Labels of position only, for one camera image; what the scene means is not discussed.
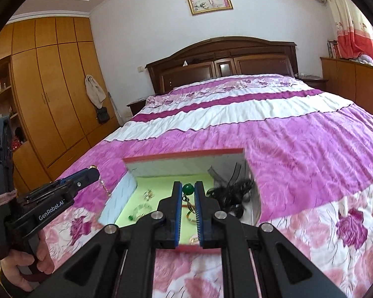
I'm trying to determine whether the pink floral bedspread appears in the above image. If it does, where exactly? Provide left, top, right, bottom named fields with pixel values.
left=45, top=74, right=373, bottom=297

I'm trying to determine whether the black hanging bag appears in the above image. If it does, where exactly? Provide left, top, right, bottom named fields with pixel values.
left=95, top=106, right=110, bottom=124

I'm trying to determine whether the red floral curtain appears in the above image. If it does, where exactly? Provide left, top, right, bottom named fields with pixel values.
left=327, top=0, right=373, bottom=62

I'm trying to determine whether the dark wooden nightstand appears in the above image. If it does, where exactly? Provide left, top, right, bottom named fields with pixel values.
left=127, top=97, right=147, bottom=116
left=295, top=74, right=328, bottom=92

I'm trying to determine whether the dark wooden headboard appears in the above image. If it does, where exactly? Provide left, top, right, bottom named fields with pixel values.
left=146, top=36, right=298, bottom=94

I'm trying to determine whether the gold pearl cluster earring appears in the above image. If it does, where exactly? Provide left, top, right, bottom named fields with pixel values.
left=143, top=189, right=154, bottom=201

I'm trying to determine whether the red cardboard shoe box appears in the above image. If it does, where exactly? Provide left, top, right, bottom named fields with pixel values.
left=99, top=148, right=261, bottom=251

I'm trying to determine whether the black feather hair accessory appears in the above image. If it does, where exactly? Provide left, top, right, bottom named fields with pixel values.
left=206, top=162, right=255, bottom=219

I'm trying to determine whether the green bead keychain pendant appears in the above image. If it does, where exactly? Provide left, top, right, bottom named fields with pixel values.
left=182, top=183, right=197, bottom=225

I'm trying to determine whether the right dark wooden nightstand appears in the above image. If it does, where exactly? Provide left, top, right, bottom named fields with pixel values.
left=295, top=74, right=328, bottom=92

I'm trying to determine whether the pearl chain earring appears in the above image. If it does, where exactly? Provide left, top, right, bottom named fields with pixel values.
left=89, top=165, right=111, bottom=197

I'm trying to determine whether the low wooden cabinet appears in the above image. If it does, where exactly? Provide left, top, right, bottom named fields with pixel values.
left=321, top=57, right=373, bottom=114

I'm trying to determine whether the person's left hand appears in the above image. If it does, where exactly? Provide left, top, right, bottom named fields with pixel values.
left=0, top=230, right=54, bottom=292

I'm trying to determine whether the light green foam sheet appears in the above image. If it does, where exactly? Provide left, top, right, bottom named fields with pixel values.
left=115, top=174, right=214, bottom=246

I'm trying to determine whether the wooden wardrobe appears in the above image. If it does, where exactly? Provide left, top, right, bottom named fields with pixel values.
left=0, top=17, right=119, bottom=194

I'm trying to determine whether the beige hanging bag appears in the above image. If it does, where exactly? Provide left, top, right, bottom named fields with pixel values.
left=85, top=75, right=106, bottom=109

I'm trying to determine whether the pink flower gold hair clip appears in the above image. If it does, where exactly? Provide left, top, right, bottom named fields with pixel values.
left=189, top=235, right=199, bottom=245

